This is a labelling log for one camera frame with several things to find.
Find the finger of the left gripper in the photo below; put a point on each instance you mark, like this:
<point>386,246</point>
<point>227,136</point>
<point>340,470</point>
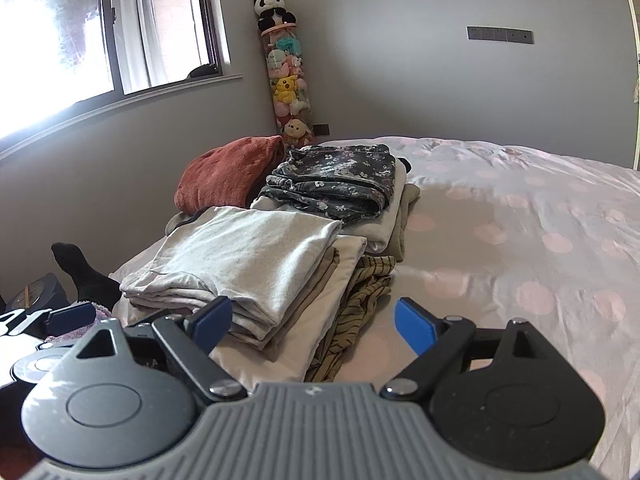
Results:
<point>70,317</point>

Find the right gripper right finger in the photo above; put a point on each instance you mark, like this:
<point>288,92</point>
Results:
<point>421,329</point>

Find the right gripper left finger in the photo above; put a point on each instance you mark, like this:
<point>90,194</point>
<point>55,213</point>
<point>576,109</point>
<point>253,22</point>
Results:
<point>206,327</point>

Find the light grey long-sleeve shirt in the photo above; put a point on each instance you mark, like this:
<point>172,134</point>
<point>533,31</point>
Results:
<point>260,260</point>

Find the purple fluffy sleeve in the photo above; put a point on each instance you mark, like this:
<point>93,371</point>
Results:
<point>102,313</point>

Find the black sock foot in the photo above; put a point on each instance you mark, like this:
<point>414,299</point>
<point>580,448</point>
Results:
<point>90,284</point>

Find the olive striped garment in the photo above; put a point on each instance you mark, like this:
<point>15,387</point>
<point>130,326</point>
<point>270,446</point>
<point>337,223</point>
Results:
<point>369,283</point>

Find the white folded garment under floral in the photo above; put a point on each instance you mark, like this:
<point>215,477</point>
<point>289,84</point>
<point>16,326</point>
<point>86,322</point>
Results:
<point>376,231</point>

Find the beige folded garment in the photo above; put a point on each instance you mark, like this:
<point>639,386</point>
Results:
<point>324,271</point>

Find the khaki folded garment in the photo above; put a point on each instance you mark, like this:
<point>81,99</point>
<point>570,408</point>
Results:
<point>396,244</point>

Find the rust red towel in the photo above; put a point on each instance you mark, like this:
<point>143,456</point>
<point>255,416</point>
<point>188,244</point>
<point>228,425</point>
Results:
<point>231,175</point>

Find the dark floral folded garment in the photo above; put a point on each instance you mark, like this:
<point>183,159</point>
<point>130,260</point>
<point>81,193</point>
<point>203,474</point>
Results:
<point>347,183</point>

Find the plush toy column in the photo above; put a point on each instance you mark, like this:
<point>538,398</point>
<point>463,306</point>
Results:
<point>285,69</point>

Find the window with dark frame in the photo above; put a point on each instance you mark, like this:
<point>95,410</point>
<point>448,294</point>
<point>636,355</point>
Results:
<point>63,61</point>

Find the grey wall switch panel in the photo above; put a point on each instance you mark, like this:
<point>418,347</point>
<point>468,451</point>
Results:
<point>500,34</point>

